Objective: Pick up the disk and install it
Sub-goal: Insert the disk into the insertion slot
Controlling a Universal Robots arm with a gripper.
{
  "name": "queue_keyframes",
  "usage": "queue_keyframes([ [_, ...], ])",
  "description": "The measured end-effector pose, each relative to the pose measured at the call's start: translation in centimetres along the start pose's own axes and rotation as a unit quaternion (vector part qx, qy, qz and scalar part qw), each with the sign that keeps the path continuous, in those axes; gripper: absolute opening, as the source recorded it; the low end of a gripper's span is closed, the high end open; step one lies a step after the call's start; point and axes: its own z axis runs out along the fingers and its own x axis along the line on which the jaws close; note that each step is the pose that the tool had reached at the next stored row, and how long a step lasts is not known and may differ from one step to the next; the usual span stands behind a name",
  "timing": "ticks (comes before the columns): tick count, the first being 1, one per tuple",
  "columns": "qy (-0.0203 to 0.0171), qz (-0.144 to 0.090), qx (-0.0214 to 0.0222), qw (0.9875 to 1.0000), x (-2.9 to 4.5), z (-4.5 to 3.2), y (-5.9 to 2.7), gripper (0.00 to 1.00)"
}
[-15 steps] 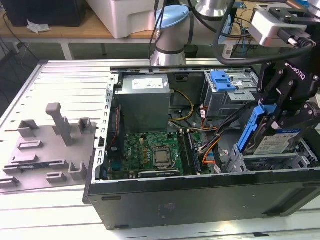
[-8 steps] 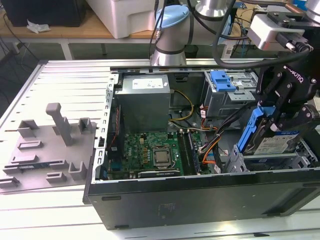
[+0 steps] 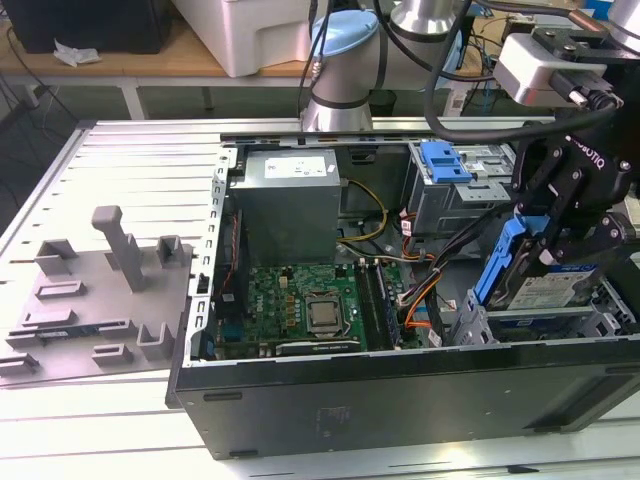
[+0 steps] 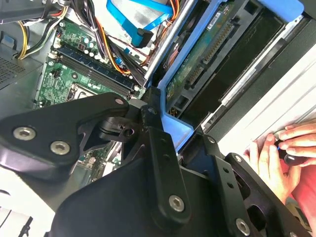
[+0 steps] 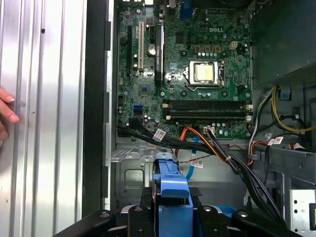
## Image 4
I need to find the person's left hand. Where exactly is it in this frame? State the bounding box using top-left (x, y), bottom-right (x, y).
top-left (274, 122), bottom-right (316, 168)

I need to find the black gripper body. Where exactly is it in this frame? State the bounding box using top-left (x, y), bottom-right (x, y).
top-left (48, 148), bottom-right (232, 237)

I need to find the round black tool blue ring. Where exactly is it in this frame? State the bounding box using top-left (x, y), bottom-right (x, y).
top-left (273, 139), bottom-right (308, 166)

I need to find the red orange power wire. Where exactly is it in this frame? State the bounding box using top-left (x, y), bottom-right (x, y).
top-left (162, 0), bottom-right (181, 28)

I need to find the hard disk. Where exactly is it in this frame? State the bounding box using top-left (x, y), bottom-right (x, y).
top-left (145, 0), bottom-right (305, 153)

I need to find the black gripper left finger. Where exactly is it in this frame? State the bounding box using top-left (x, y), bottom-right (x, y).
top-left (0, 86), bottom-right (193, 225)

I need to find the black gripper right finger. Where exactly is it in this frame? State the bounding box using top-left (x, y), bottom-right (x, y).
top-left (190, 133), bottom-right (312, 237)

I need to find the person's right hand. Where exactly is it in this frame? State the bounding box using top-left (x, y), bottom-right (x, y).
top-left (243, 133), bottom-right (297, 205)

